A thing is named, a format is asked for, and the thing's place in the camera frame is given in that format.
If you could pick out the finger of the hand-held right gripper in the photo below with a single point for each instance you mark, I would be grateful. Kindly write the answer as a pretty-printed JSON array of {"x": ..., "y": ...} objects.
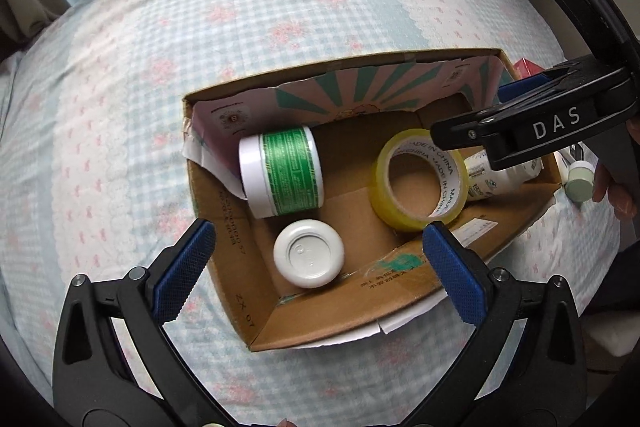
[
  {"x": 522, "y": 88},
  {"x": 465, "y": 132}
]

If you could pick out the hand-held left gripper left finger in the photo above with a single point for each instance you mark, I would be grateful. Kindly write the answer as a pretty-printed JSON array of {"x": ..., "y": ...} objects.
[{"x": 184, "y": 271}]

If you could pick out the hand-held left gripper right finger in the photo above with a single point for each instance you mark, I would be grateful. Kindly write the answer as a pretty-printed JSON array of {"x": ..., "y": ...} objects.
[{"x": 456, "y": 278}]

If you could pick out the white labelled pill bottle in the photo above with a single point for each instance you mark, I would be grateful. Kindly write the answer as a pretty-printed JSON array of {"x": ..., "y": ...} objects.
[{"x": 492, "y": 179}]

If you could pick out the cardboard box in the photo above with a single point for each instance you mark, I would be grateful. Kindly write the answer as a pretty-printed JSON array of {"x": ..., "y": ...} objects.
[{"x": 350, "y": 212}]

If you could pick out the person's right hand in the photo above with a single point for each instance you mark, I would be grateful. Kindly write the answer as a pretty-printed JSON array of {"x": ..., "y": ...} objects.
[{"x": 617, "y": 197}]

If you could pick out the red small box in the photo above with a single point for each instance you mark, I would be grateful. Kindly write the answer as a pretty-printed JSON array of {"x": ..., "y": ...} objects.
[{"x": 526, "y": 68}]

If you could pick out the small white tube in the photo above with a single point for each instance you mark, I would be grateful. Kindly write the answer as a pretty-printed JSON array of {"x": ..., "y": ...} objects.
[{"x": 567, "y": 157}]

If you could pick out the small pale green bottle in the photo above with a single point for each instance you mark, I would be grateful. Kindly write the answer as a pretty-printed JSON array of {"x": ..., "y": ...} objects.
[{"x": 580, "y": 182}]

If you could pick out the yellow packing tape roll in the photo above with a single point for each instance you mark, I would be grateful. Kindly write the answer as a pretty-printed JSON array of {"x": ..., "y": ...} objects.
[{"x": 419, "y": 179}]

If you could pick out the white round-capped bottle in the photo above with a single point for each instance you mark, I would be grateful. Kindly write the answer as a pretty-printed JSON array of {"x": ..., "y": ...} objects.
[{"x": 309, "y": 253}]

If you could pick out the white jar with green label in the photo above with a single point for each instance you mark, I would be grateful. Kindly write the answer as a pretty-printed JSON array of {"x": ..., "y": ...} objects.
[{"x": 282, "y": 171}]

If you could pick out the checked floral bed sheet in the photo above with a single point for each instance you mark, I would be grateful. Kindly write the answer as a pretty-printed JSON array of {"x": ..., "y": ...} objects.
[{"x": 125, "y": 117}]

